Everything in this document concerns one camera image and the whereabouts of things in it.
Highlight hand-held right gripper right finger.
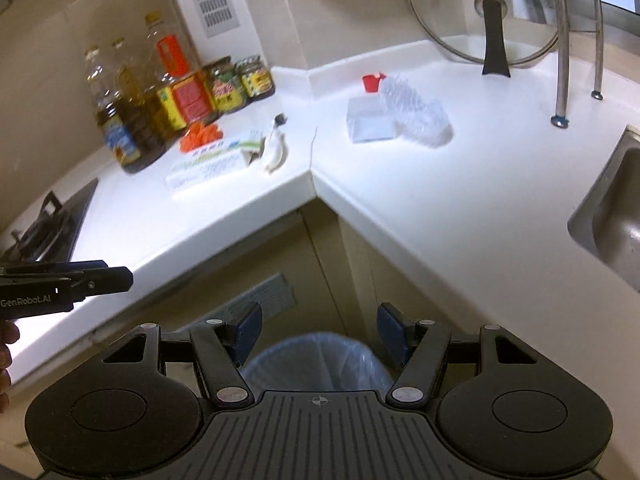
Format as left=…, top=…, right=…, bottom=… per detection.
left=376, top=302, right=538, bottom=406

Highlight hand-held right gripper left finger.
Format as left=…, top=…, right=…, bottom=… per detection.
left=102, top=302, right=263, bottom=408

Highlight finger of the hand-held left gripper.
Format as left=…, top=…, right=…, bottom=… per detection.
left=70, top=267, right=134, bottom=301
left=0, top=260, right=108, bottom=275

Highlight blue lined mesh trash bin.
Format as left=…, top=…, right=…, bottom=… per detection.
left=240, top=332, right=396, bottom=393

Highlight orange food scrap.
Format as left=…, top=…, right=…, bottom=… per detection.
left=180, top=121, right=223, bottom=153

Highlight clear plastic box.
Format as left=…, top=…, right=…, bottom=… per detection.
left=346, top=94, right=401, bottom=143

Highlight person's left hand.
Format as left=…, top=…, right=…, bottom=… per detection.
left=0, top=321, right=21, bottom=413

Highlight silver cabinet vent grille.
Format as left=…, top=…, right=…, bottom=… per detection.
left=220, top=272, right=293, bottom=326

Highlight black burner pan support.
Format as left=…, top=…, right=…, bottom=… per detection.
left=10, top=192, right=73, bottom=256

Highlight black gas stove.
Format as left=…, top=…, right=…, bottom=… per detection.
left=0, top=177, right=100, bottom=263

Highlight beige kitchen cabinet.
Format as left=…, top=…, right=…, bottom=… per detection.
left=0, top=197, right=640, bottom=480

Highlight large dark blue-label bottle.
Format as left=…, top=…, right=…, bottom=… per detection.
left=85, top=47, right=168, bottom=175

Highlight white and green medicine box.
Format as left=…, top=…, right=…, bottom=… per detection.
left=165, top=130, right=266, bottom=196

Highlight pale vegetable scrap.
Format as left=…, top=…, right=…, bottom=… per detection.
left=262, top=114, right=290, bottom=174

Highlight clear plastic blister tray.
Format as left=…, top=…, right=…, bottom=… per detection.
left=380, top=75, right=453, bottom=148

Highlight large yellow-label glass jar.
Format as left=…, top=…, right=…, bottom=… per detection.
left=205, top=57, right=249, bottom=113

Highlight stainless steel sink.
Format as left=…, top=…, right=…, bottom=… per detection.
left=567, top=125, right=640, bottom=293

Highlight small yellow-label glass jar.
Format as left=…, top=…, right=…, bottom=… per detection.
left=235, top=55, right=276, bottom=101

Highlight glass pot lid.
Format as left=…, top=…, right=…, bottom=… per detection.
left=407, top=0, right=561, bottom=78

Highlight metal rack legs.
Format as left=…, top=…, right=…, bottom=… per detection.
left=550, top=0, right=606, bottom=128

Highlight large orange-handle oil bottle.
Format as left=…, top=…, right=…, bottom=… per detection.
left=144, top=12, right=219, bottom=135

